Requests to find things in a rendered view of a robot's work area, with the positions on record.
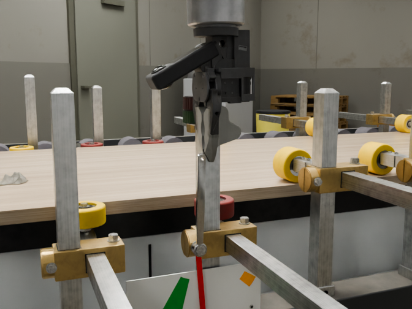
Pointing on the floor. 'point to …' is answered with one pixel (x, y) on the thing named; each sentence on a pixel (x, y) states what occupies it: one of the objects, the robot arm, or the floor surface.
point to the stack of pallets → (282, 102)
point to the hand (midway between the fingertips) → (206, 154)
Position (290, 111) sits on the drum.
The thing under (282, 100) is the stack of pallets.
